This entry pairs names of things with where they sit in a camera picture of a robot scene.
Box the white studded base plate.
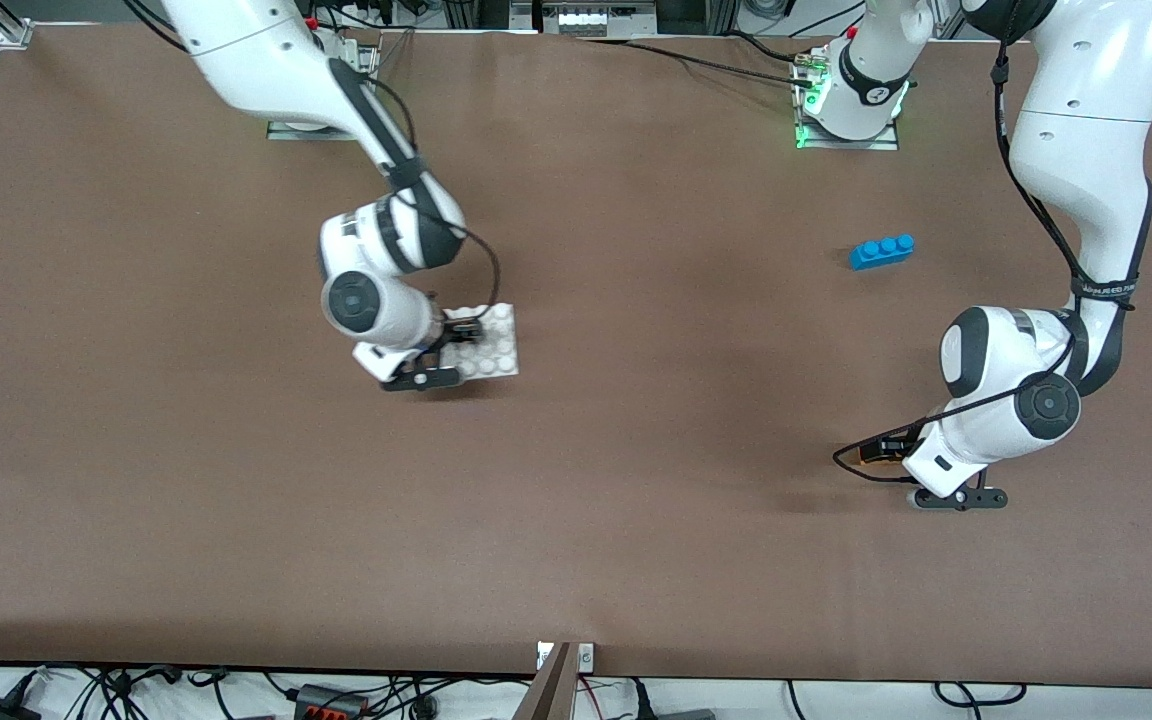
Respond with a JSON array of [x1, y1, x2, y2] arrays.
[[441, 302, 521, 379]]

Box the blue three-stud block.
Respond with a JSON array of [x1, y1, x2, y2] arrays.
[[848, 234, 916, 271]]

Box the white power strip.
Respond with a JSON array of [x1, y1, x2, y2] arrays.
[[541, 3, 615, 37]]

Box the black adapter orange connectors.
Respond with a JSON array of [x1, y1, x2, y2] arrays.
[[294, 683, 369, 720]]

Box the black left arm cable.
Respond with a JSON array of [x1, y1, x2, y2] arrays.
[[833, 30, 1137, 486]]

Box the white metal bracket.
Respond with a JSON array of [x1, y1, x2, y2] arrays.
[[536, 642, 597, 673]]

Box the brown wooden post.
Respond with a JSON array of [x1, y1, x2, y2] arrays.
[[511, 642, 575, 720]]

